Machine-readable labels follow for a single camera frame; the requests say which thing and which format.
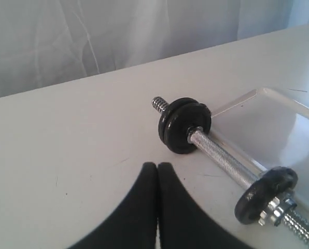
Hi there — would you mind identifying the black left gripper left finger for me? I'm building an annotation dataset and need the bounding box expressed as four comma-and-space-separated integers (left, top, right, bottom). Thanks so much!
70, 162, 158, 248

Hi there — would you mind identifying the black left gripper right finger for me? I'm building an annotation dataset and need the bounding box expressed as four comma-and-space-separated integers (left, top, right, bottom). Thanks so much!
158, 162, 245, 248

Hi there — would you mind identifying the black weight plate with tape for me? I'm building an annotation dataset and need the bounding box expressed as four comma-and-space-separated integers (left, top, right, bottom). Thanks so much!
234, 167, 298, 225

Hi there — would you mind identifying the chrome threaded dumbbell bar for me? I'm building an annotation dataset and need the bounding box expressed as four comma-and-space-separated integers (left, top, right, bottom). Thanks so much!
151, 96, 309, 249

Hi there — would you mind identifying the chrome spinlock collar nut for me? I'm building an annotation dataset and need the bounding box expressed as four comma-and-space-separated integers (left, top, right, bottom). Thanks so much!
258, 193, 297, 227

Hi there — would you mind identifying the white plastic tray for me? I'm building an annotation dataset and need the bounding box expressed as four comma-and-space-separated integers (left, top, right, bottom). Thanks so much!
211, 88, 309, 211

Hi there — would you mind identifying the white fabric backdrop curtain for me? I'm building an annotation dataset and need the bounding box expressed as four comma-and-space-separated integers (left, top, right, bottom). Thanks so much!
0, 1, 309, 98

